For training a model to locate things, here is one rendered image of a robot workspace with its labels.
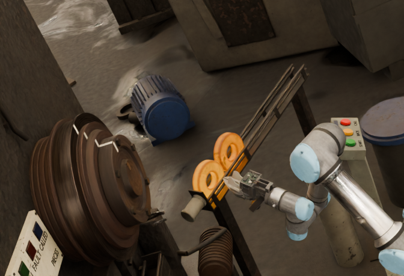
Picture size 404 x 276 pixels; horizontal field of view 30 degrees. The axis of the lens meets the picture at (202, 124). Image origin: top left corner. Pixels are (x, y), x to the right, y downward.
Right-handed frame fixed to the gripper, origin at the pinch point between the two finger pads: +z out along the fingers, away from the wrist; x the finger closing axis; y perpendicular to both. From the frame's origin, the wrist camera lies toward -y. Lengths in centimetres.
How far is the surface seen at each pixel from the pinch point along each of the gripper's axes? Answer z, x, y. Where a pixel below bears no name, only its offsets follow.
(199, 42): 144, -168, -94
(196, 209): 5.2, 13.4, -5.6
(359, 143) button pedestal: -33, -43, -2
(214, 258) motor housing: -7.5, 22.3, -17.0
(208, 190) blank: 6.5, 3.9, -4.8
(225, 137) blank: 9.9, -15.2, 5.4
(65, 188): 5, 65, 56
